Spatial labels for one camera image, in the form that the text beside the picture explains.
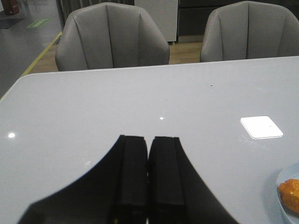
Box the white refrigerator cabinet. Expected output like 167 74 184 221
134 0 179 42

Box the dark grey counter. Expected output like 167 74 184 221
177 0 245 43

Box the beige armchair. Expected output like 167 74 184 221
200 0 299 62
55 2 170 71

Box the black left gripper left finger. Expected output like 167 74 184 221
19 135 148 224

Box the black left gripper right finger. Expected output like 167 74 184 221
148 137 236 224

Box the beige right armchair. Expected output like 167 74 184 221
200 0 299 62

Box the beige left armchair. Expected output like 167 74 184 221
55 2 170 71

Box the red bin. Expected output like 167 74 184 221
1 0 19 15

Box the light blue round plate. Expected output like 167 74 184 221
276 162 299 224

